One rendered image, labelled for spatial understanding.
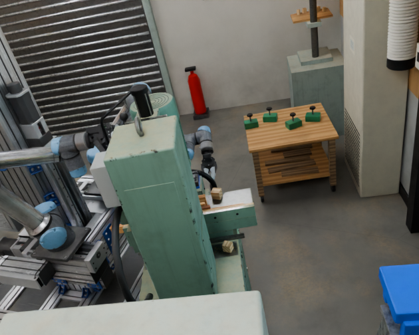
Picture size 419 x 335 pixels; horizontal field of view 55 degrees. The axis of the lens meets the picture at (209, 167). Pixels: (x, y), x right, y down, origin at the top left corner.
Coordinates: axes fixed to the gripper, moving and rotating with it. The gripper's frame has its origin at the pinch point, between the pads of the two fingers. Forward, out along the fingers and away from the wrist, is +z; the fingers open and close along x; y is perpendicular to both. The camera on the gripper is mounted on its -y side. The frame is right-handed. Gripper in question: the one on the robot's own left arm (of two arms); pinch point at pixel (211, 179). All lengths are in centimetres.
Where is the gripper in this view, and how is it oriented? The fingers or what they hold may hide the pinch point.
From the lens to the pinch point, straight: 221.9
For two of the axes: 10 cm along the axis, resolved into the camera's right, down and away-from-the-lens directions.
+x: -9.8, 1.8, 0.8
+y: 1.5, 4.3, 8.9
